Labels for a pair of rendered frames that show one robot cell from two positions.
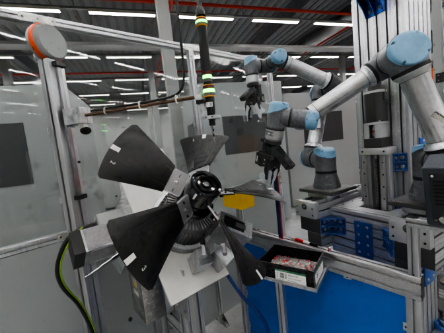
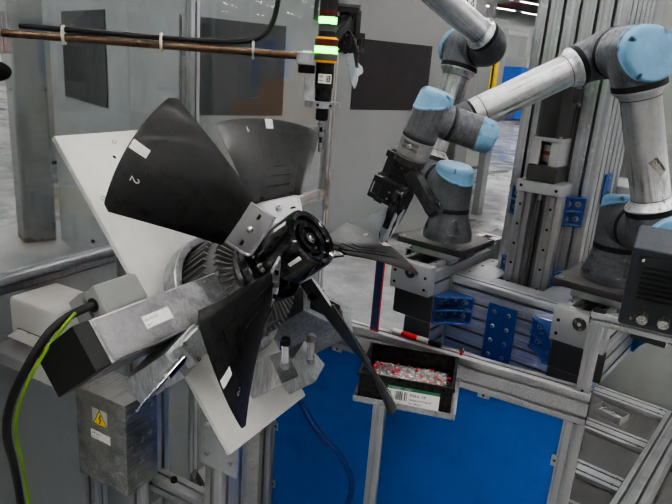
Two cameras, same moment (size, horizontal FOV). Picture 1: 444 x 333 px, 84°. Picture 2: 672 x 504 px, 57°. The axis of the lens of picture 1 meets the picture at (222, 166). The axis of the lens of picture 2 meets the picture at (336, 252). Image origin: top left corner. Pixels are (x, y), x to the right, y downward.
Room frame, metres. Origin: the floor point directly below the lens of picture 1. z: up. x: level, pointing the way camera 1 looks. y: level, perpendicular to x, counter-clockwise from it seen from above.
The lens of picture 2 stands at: (-0.18, 0.44, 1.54)
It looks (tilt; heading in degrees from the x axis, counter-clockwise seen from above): 17 degrees down; 337
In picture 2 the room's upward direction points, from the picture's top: 4 degrees clockwise
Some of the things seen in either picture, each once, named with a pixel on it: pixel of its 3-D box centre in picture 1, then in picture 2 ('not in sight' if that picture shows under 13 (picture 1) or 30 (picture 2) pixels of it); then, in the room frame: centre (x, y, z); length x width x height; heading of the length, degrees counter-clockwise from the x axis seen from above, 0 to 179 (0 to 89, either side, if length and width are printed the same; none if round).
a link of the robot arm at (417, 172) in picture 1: (431, 158); (624, 219); (0.98, -0.84, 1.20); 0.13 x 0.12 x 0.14; 165
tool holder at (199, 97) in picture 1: (207, 106); (318, 80); (0.96, 0.03, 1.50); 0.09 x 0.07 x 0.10; 74
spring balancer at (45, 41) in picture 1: (47, 43); not in sight; (1.15, 0.71, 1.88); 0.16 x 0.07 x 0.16; 164
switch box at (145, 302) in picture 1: (146, 290); (117, 431); (1.08, 0.40, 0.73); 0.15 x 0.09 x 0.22; 39
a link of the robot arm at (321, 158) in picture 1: (324, 158); (451, 184); (1.43, -0.60, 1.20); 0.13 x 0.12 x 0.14; 11
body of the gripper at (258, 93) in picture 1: (254, 94); (346, 31); (1.49, -0.24, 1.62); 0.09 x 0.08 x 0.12; 129
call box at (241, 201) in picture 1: (238, 199); not in sight; (1.41, -0.07, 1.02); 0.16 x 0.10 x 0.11; 39
